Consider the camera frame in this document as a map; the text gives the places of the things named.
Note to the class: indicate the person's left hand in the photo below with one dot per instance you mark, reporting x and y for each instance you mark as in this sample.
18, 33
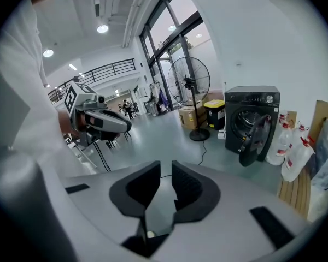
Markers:
81, 122

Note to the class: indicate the black pedestal fan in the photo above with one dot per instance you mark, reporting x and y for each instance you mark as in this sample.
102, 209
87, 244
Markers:
188, 82

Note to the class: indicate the purple hanging garment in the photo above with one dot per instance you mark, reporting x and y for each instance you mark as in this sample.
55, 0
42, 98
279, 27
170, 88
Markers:
162, 98

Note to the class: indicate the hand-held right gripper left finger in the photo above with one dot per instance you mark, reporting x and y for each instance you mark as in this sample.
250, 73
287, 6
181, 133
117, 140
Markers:
135, 192

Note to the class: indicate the person's left forearm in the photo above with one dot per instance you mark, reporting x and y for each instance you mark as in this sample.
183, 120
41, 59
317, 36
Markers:
67, 123

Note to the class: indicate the large brown cardboard sheet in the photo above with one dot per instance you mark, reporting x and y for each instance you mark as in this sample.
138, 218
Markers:
324, 113

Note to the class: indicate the white flat mop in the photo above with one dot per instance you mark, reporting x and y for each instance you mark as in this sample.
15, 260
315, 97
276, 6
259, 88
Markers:
221, 134

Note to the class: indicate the black washing machine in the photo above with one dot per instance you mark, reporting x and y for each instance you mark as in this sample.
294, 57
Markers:
251, 97

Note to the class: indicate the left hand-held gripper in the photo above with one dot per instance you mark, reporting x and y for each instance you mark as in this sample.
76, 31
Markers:
98, 113

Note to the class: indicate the brown cardboard box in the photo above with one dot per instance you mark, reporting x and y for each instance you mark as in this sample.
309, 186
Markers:
190, 117

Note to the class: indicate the person in white shirt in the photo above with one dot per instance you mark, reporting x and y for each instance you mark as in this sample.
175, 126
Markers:
22, 91

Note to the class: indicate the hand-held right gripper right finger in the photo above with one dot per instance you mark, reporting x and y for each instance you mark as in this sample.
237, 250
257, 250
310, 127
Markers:
194, 194

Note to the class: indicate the clear water jug red cap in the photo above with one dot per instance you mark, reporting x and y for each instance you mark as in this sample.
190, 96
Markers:
283, 116
278, 146
300, 132
296, 160

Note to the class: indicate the black framed glass wall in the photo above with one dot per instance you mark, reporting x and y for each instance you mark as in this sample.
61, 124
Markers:
169, 45

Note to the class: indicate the clear plastic wrapped bundle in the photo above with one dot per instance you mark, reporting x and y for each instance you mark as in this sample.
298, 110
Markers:
326, 160

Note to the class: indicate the round ceiling light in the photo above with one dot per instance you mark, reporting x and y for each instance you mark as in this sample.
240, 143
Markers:
102, 28
48, 53

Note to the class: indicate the black balcony railing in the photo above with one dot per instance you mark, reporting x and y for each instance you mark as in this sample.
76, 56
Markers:
104, 72

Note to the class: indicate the black bin with yellow lid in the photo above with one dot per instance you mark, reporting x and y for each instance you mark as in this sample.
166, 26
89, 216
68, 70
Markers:
214, 112

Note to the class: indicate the wooden slatted board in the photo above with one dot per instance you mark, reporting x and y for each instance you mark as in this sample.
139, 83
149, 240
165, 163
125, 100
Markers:
295, 192

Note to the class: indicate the rectangular ceiling light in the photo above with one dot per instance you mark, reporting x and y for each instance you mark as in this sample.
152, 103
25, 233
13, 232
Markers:
72, 67

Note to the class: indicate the small brown cardboard piece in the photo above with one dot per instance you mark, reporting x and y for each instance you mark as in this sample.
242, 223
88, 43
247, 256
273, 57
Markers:
292, 117

